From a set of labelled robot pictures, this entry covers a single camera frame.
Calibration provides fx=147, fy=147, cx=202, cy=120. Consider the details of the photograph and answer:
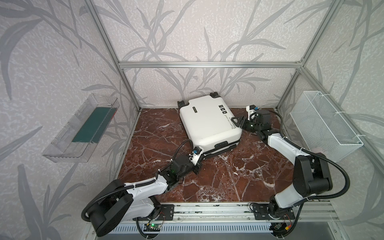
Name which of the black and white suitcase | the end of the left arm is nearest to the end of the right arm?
the black and white suitcase

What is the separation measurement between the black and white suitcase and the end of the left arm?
0.43ft

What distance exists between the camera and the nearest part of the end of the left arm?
63 cm

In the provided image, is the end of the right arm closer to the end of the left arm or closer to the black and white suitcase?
the black and white suitcase

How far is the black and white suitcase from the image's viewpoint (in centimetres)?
82
